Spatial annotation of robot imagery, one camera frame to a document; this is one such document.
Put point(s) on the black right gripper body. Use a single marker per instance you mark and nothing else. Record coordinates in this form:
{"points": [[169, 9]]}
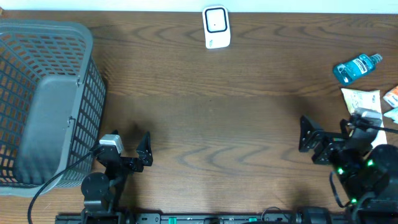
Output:
{"points": [[337, 152]]}

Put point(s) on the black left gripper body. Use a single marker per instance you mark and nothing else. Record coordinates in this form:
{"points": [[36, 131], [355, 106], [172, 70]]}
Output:
{"points": [[114, 172]]}

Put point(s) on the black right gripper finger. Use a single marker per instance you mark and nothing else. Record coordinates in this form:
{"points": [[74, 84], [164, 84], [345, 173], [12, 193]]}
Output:
{"points": [[311, 133], [343, 127]]}

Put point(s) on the yellow snack bag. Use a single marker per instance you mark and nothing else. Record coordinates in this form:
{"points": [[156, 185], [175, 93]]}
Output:
{"points": [[369, 100]]}

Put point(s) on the teal wet wipes pack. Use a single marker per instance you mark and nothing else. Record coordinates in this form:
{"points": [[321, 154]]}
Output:
{"points": [[392, 114]]}

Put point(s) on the blue Listerine mouthwash bottle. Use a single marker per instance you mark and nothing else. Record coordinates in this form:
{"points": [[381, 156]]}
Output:
{"points": [[356, 68]]}

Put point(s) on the orange tissue pack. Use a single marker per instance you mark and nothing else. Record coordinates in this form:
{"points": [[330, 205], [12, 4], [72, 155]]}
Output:
{"points": [[391, 97]]}

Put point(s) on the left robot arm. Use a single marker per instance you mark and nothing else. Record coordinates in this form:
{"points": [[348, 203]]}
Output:
{"points": [[102, 190]]}

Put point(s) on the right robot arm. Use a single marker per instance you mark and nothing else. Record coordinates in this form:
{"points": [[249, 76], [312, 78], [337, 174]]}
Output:
{"points": [[367, 174]]}

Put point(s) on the white barcode scanner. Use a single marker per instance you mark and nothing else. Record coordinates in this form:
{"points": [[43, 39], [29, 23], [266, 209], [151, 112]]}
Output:
{"points": [[216, 27]]}

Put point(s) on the grey plastic shopping basket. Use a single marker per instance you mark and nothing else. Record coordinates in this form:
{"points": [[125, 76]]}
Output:
{"points": [[52, 102]]}

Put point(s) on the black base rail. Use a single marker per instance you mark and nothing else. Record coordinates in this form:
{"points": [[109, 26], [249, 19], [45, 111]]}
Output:
{"points": [[311, 216]]}

